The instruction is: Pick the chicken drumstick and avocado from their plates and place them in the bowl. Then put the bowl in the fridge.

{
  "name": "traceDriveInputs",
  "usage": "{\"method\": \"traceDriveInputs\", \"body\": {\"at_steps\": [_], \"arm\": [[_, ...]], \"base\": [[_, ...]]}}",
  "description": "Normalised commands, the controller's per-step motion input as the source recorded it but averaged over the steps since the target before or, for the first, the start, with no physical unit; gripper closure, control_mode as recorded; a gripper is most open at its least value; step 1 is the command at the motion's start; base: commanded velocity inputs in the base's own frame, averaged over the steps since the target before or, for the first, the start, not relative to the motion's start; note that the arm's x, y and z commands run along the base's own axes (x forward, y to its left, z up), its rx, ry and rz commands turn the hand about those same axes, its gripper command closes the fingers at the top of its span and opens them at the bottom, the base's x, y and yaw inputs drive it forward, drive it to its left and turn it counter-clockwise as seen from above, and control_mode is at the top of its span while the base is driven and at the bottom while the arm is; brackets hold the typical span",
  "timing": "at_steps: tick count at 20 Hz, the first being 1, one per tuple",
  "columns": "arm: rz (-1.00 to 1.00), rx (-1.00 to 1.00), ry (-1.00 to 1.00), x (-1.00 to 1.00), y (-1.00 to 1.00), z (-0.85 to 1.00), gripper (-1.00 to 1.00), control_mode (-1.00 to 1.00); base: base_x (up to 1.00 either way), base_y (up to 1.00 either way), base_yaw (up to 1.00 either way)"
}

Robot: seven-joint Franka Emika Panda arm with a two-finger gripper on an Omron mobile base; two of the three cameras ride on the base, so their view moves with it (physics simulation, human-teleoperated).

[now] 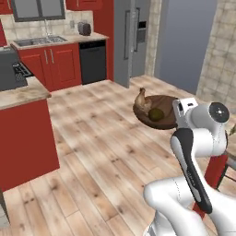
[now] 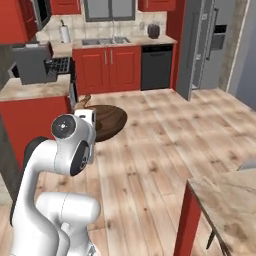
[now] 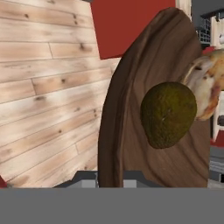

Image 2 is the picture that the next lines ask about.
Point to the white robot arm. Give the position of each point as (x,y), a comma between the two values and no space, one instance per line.
(40,200)

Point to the brown wooden bowl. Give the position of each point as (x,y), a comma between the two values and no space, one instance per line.
(111,121)

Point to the grey fridge door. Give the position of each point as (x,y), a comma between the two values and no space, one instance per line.
(188,46)

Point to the grey coffee machine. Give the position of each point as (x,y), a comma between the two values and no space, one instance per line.
(31,65)

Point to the red base cupboard run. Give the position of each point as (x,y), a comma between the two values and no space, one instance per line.
(106,70)

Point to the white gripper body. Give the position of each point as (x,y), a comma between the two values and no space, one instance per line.
(84,113)

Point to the steel sink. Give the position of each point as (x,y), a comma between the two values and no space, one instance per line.
(105,41)

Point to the grey framed window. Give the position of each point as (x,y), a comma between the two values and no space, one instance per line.
(109,9)

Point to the black hob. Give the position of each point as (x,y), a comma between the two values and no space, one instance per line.
(62,65)

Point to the white paper towel roll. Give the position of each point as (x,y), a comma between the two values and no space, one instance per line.
(65,34)

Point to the grey fridge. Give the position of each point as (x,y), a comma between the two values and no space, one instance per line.
(221,43)

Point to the black microwave oven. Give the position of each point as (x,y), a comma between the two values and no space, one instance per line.
(41,12)

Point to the dark stool leg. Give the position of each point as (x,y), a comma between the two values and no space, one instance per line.
(216,243)

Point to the tan chicken drumstick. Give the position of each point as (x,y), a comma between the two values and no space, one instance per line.
(83,102)

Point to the black dishwasher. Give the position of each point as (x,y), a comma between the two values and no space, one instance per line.
(156,68)

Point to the dark round jar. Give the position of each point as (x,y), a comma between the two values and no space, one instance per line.
(153,31)

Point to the grey stool seat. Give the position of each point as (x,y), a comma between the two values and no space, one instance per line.
(247,165)

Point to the steel tap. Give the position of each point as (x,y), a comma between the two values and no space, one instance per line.
(113,29)

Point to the red wall cupboard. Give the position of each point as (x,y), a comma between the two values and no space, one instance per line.
(65,6)
(15,20)
(156,4)

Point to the red tall side panel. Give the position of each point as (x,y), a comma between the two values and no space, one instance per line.
(173,40)

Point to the red table side panel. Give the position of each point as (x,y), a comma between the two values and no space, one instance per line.
(187,223)

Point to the red counter cupboard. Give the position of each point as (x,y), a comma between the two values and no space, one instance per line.
(33,123)

